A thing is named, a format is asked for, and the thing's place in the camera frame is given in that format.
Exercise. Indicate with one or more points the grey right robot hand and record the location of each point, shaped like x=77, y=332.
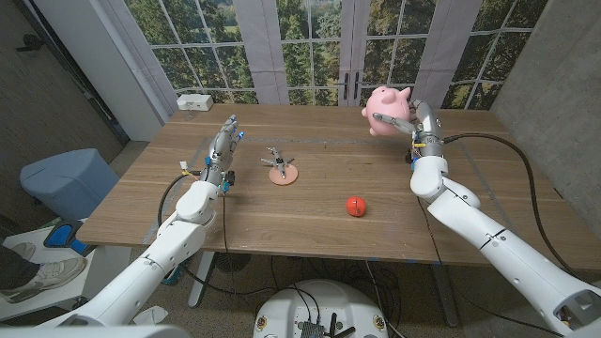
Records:
x=428, y=129

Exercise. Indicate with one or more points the white table leg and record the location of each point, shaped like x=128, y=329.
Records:
x=201, y=281

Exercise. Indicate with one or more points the blue-grey bin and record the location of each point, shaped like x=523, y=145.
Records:
x=66, y=180

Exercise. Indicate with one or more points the grey sneaker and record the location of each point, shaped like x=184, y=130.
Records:
x=47, y=278

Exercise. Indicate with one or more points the teal plastic object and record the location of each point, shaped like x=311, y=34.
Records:
x=174, y=277

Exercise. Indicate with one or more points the white platform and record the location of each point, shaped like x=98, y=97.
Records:
x=101, y=267

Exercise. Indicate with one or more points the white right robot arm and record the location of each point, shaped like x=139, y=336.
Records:
x=502, y=253

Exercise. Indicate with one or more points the blue and black foot pedal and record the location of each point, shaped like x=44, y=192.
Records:
x=58, y=236

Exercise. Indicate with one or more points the crumpled white tissue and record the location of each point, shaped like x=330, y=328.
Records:
x=150, y=315

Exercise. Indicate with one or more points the dark trouser leg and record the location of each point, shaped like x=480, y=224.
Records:
x=14, y=270

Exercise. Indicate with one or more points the toy airplane on round stand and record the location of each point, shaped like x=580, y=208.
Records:
x=283, y=174

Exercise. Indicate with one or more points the red ball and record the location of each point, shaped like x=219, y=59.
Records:
x=356, y=207

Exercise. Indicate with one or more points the printed window backdrop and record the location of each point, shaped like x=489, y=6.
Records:
x=300, y=51

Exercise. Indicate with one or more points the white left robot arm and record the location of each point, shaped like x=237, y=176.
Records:
x=164, y=249

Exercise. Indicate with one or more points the grey table leg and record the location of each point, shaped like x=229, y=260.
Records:
x=446, y=296

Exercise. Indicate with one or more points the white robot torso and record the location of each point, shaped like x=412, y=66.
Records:
x=94, y=332

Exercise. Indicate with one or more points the pink plastic piggy bank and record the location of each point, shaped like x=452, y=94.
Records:
x=387, y=104

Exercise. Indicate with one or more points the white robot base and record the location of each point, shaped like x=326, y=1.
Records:
x=319, y=305

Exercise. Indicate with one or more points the white box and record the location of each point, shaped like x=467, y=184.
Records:
x=195, y=102

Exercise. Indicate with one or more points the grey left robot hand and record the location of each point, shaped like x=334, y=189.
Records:
x=220, y=151

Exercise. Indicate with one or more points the dark round fan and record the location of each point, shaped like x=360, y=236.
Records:
x=232, y=261

